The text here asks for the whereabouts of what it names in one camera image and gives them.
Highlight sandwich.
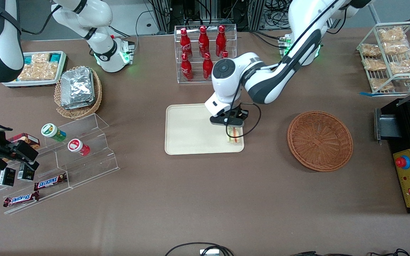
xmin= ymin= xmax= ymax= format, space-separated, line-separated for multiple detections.
xmin=227 ymin=126 xmax=243 ymax=144

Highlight red emergency stop button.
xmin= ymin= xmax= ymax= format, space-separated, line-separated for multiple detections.
xmin=395 ymin=155 xmax=410 ymax=169

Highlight black cable loop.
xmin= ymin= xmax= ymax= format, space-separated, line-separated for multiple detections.
xmin=165 ymin=242 xmax=235 ymax=256

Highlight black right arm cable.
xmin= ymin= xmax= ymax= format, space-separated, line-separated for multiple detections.
xmin=19 ymin=4 xmax=61 ymax=36

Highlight red brown carton box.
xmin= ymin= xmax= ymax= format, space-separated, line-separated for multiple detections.
xmin=7 ymin=133 xmax=41 ymax=150

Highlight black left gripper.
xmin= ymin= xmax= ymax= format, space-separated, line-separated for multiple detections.
xmin=226 ymin=104 xmax=249 ymax=137

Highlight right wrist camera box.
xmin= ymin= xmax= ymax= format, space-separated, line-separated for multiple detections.
xmin=10 ymin=140 xmax=40 ymax=162

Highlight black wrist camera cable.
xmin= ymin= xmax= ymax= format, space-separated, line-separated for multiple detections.
xmin=240 ymin=102 xmax=262 ymax=139

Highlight red capped jar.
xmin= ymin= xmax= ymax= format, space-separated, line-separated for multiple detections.
xmin=67 ymin=139 xmax=91 ymax=157

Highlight black machine yellow panel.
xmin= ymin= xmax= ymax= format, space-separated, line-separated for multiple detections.
xmin=374 ymin=97 xmax=410 ymax=214

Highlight small black product box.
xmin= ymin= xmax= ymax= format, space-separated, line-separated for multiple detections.
xmin=0 ymin=167 xmax=16 ymax=187
xmin=17 ymin=163 xmax=35 ymax=182

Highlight red drink bottle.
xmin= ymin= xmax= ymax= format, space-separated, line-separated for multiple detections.
xmin=216 ymin=25 xmax=227 ymax=57
xmin=181 ymin=53 xmax=193 ymax=80
xmin=179 ymin=28 xmax=192 ymax=59
xmin=203 ymin=53 xmax=213 ymax=79
xmin=198 ymin=26 xmax=209 ymax=57

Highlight Snickers chocolate bar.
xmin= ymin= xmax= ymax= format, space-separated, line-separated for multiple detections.
xmin=34 ymin=173 xmax=68 ymax=191
xmin=3 ymin=191 xmax=40 ymax=208

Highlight clear acrylic tiered stand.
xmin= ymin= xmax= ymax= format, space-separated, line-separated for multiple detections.
xmin=0 ymin=113 xmax=121 ymax=215

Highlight black equipment rack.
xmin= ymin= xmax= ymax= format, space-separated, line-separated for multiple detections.
xmin=148 ymin=0 xmax=291 ymax=34

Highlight beige snack pack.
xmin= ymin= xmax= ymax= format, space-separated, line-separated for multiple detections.
xmin=36 ymin=53 xmax=60 ymax=80
xmin=17 ymin=63 xmax=40 ymax=81

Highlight green capped jar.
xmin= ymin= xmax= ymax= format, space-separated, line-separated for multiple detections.
xmin=41 ymin=123 xmax=67 ymax=142

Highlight brown tablecloth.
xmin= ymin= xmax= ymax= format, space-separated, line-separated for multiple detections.
xmin=0 ymin=27 xmax=410 ymax=256

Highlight oval light wicker basket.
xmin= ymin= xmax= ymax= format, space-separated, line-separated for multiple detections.
xmin=54 ymin=66 xmax=103 ymax=119

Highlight silver foil containers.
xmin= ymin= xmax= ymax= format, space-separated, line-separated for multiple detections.
xmin=60 ymin=67 xmax=96 ymax=110

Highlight clear bag of snacks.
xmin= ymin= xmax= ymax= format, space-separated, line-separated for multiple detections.
xmin=361 ymin=43 xmax=382 ymax=57
xmin=389 ymin=53 xmax=410 ymax=74
xmin=383 ymin=40 xmax=410 ymax=55
xmin=363 ymin=58 xmax=387 ymax=71
xmin=370 ymin=78 xmax=394 ymax=91
xmin=378 ymin=27 xmax=406 ymax=42

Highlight clear acrylic bottle rack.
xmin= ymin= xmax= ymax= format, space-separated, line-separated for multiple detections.
xmin=174 ymin=24 xmax=237 ymax=84

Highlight cream plastic tray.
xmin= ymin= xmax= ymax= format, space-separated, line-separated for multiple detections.
xmin=165 ymin=103 xmax=245 ymax=156

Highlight round brown wicker basket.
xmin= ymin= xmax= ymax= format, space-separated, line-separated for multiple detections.
xmin=287 ymin=111 xmax=354 ymax=172

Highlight white wire rack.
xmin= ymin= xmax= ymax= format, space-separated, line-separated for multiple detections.
xmin=356 ymin=21 xmax=410 ymax=96

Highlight white rectangular tray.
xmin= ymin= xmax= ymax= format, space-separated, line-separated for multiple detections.
xmin=2 ymin=51 xmax=67 ymax=88

